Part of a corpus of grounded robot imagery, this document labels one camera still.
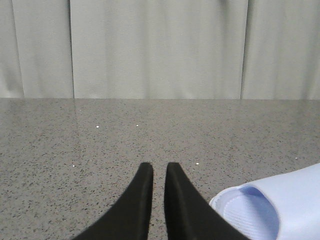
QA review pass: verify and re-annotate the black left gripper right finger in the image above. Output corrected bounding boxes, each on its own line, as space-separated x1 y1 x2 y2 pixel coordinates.
164 162 247 240

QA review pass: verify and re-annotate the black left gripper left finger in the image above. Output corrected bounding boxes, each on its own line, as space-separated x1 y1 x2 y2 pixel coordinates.
75 162 153 240

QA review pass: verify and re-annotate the light blue slipper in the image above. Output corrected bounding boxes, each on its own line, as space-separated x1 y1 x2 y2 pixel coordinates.
209 164 320 240

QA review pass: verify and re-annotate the grey-white curtain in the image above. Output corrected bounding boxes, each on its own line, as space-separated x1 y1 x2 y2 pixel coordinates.
0 0 320 100

